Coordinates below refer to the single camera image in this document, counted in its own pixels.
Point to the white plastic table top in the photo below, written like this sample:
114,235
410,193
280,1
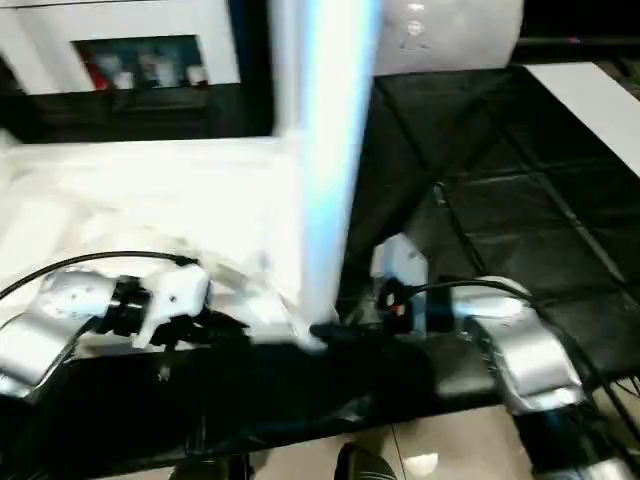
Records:
125,200

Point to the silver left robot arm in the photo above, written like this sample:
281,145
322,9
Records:
50,320

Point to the black right robot foot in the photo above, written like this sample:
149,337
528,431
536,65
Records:
365,465

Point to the black robot foot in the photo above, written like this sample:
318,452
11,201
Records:
210,467
365,465

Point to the black left robot foot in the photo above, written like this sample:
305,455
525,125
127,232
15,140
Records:
210,467

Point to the black work mat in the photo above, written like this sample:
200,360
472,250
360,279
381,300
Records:
500,150

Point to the small white box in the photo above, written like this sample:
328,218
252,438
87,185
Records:
196,76

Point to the red box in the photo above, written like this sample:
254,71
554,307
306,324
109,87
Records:
97,77

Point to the white flat board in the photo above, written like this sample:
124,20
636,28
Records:
595,105

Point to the black device with red light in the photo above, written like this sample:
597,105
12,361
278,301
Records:
575,41

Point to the white cabinet with glass doors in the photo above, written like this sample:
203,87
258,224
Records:
125,17

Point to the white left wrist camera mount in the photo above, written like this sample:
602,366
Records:
175,295

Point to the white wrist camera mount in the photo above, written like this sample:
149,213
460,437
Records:
405,260
175,295

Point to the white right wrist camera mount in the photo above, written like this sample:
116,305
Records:
405,260

